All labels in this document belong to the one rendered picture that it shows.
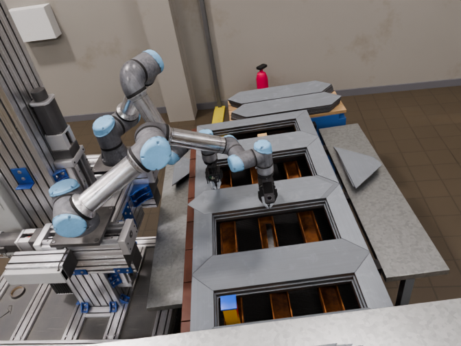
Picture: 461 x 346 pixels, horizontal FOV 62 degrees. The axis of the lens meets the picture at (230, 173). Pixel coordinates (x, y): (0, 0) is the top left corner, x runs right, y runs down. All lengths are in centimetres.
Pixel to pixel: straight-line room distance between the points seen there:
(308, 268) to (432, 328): 52
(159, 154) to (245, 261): 59
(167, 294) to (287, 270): 58
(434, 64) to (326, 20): 129
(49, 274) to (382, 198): 161
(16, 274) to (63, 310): 83
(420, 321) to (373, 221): 76
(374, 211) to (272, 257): 63
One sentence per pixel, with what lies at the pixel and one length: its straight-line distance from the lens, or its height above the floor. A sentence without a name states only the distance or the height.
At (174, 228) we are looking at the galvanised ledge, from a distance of 213.
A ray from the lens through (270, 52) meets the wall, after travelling 434.
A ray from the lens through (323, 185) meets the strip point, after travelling 198.
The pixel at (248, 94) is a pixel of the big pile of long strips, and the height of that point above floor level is 85.
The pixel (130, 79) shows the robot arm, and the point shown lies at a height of 153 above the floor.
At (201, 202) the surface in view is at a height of 86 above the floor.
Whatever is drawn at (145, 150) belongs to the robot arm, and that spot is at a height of 142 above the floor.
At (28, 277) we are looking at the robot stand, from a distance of 189.
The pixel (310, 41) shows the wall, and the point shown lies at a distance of 433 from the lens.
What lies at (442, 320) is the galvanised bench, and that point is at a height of 105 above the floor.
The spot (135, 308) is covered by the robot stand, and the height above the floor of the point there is 21.
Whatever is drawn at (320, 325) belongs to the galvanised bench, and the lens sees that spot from 127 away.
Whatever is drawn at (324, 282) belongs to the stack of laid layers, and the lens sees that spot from 162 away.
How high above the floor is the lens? 214
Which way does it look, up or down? 37 degrees down
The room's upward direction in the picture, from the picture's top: 10 degrees counter-clockwise
